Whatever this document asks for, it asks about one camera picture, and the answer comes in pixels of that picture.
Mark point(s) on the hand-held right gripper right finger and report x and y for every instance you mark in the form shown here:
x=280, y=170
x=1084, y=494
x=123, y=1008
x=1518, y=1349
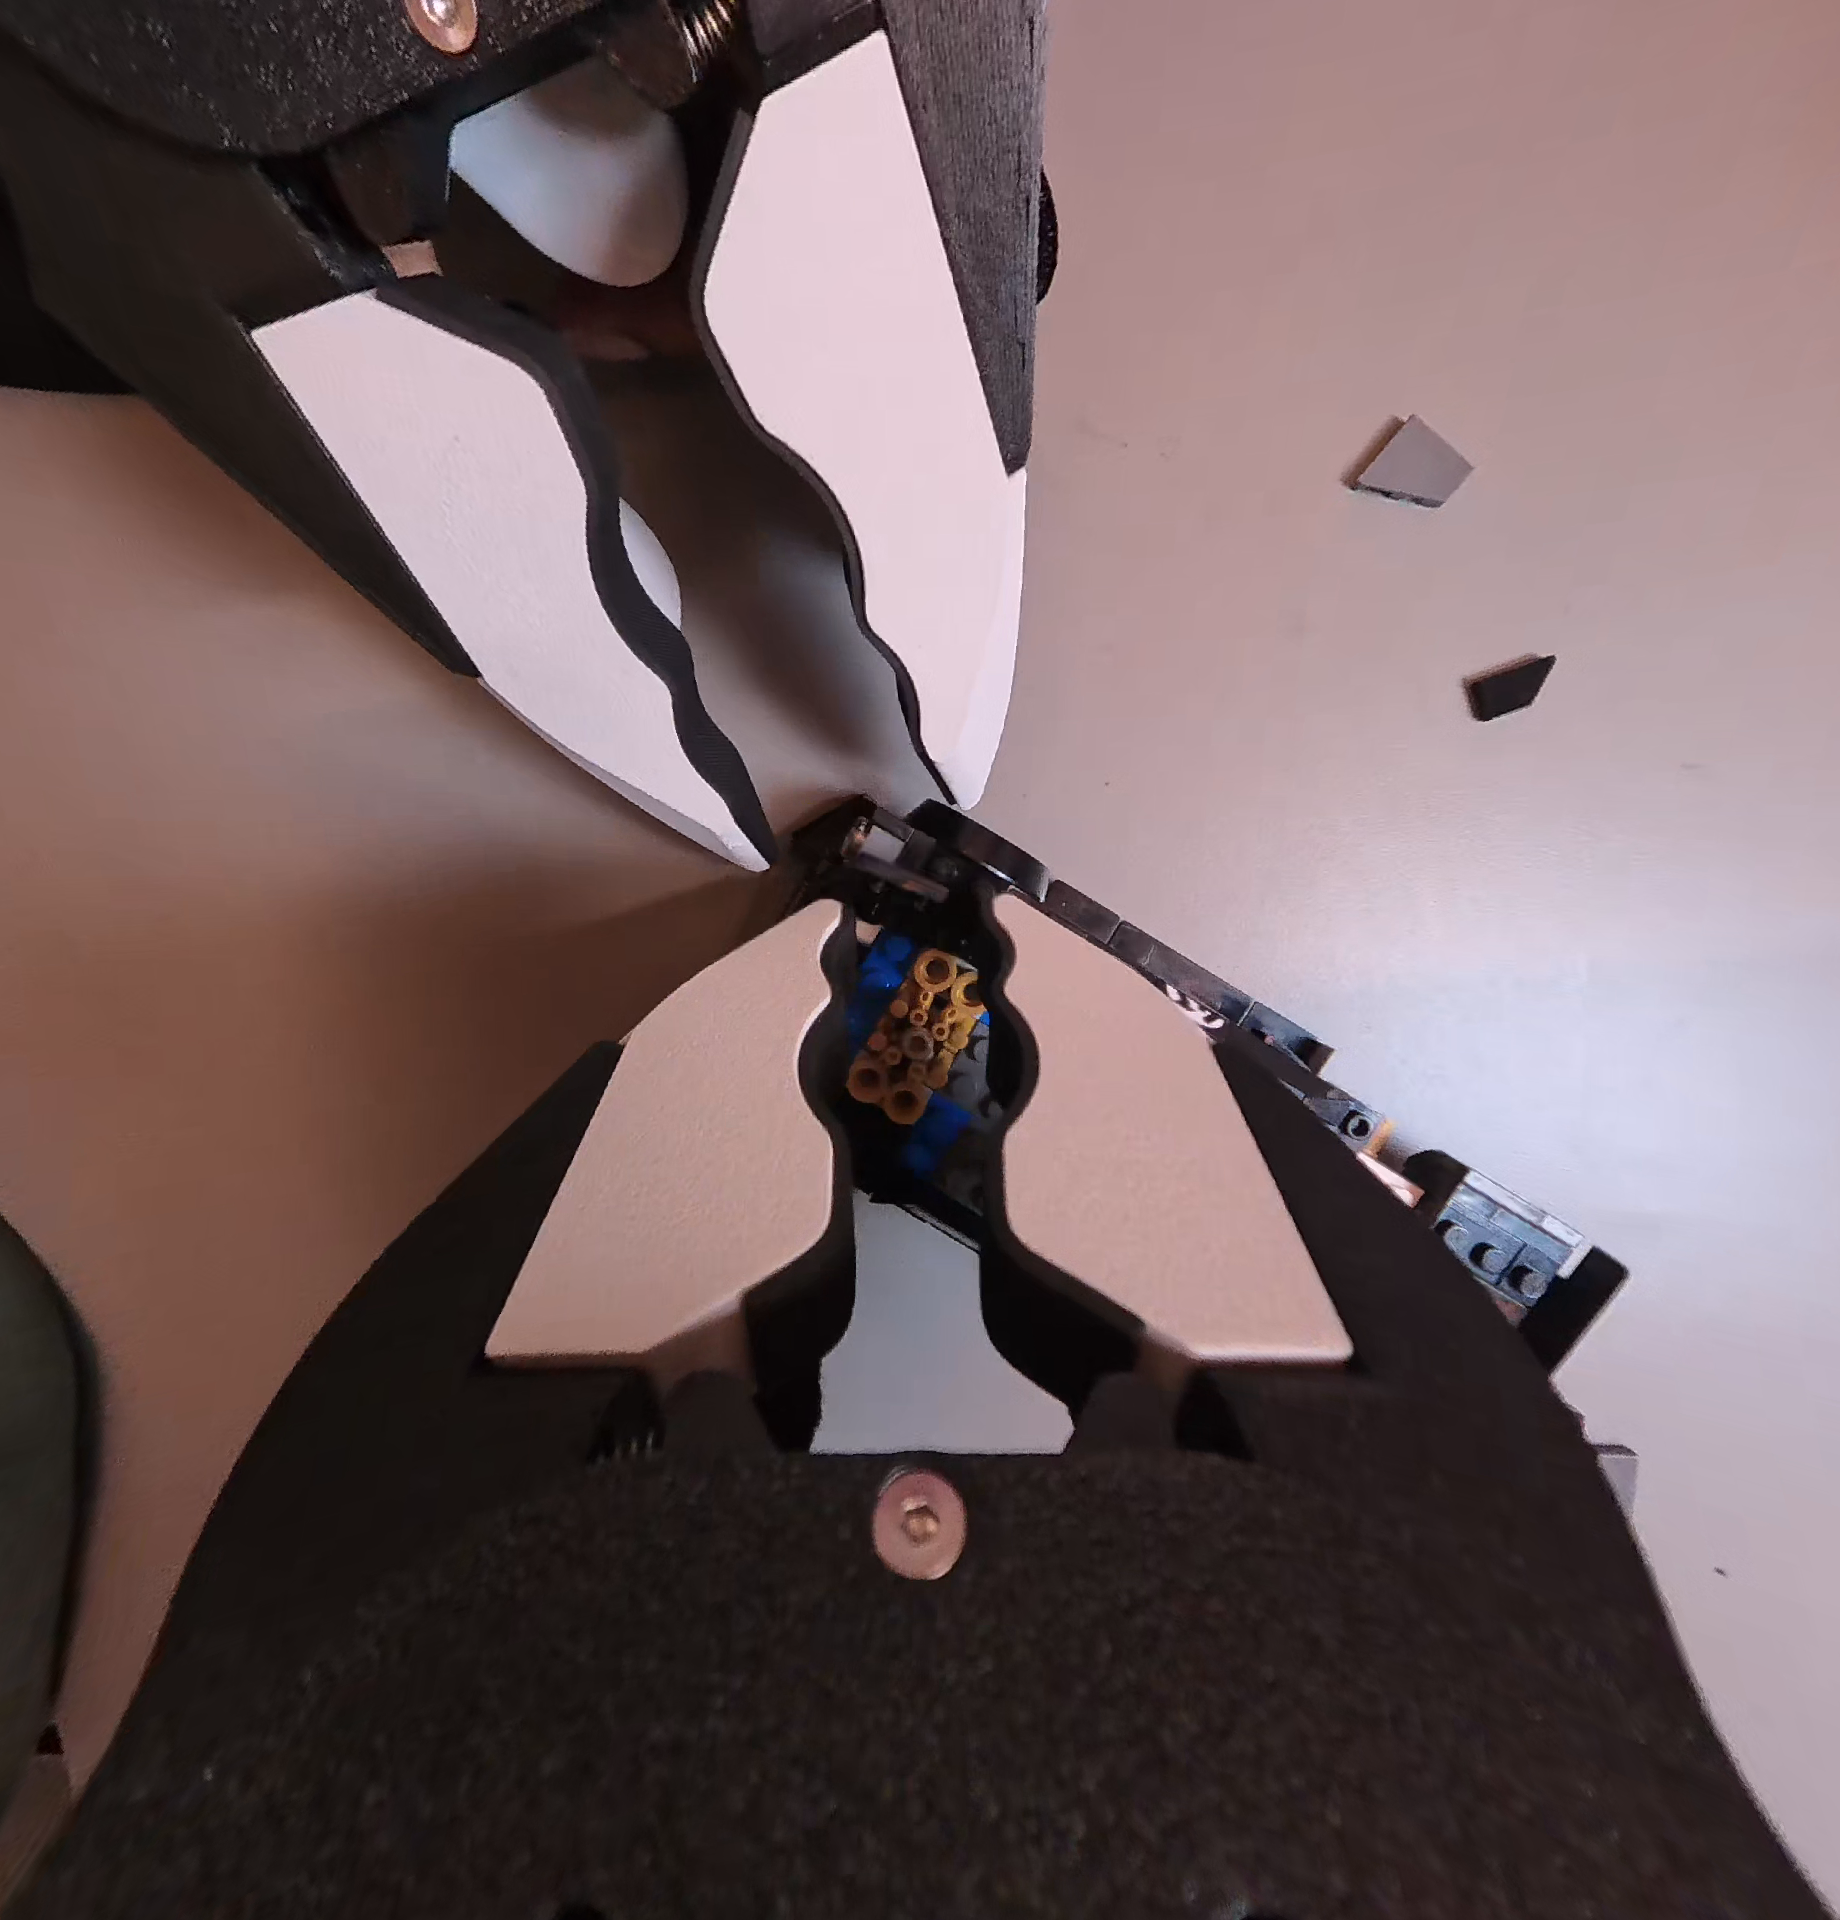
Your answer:
x=1161, y=1201

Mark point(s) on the grey lego slope piece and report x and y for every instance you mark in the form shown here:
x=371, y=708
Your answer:
x=1413, y=459

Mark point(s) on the person's green garment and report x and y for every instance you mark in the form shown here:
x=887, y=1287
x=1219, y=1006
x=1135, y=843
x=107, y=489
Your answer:
x=16, y=1500

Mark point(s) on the dark lego slope piece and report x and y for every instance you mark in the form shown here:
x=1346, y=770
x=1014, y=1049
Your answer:
x=1509, y=688

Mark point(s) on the lego car model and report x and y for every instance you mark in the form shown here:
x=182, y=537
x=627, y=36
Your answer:
x=922, y=1036

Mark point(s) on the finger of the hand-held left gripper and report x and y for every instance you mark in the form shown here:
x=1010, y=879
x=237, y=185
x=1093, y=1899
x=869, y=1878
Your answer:
x=891, y=390
x=456, y=481

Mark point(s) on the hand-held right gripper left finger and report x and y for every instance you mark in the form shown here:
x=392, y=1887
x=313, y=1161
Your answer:
x=667, y=1201

